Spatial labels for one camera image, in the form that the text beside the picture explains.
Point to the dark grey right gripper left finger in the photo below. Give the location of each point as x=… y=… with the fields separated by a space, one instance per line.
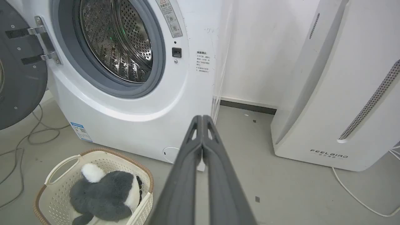
x=178 y=193

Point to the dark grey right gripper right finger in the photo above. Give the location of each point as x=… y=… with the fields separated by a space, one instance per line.
x=225 y=193

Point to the grey white plush toy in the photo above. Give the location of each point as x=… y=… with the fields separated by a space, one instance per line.
x=103 y=197

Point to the dark washing machine door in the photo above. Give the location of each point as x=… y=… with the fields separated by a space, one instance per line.
x=18 y=78

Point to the white front-load washing machine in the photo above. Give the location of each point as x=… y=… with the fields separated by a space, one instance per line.
x=131 y=103

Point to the cream plastic laundry basket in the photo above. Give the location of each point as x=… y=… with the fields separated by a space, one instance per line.
x=62 y=193

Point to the white Feelbird air purifier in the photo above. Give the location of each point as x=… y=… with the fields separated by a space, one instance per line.
x=337 y=87

